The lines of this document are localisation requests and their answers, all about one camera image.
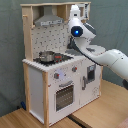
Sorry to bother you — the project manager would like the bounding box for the red stove knob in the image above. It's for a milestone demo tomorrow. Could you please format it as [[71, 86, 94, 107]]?
[[71, 65, 79, 73], [54, 73, 60, 79]]

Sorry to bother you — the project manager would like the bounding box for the silver range hood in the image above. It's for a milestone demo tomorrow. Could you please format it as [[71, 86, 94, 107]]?
[[34, 5, 64, 27]]

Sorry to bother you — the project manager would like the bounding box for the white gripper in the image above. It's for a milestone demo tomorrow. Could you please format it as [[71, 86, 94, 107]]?
[[70, 4, 83, 22]]

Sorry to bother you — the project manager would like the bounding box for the small silver pot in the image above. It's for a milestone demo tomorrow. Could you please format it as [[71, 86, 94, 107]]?
[[39, 51, 55, 62]]

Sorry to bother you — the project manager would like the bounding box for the grey ice dispenser panel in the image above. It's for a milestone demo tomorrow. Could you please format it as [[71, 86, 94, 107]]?
[[87, 65, 96, 83]]

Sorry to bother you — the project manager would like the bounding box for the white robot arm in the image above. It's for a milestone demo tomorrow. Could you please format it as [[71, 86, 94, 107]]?
[[68, 5, 128, 90]]

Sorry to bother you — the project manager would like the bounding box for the left red stove knob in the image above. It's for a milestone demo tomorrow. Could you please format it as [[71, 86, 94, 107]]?
[[54, 73, 60, 79]]

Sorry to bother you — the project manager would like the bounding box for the black toy stovetop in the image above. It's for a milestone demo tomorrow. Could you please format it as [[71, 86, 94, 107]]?
[[34, 53, 70, 66]]

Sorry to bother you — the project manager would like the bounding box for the wooden toy kitchen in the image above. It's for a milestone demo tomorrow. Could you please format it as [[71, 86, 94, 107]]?
[[22, 2, 102, 127]]

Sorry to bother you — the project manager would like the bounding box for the right red stove knob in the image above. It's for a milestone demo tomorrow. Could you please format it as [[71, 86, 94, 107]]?
[[71, 65, 79, 73]]

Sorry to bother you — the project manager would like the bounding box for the grey cupboard door handle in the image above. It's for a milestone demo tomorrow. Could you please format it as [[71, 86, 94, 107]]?
[[82, 76, 86, 90]]

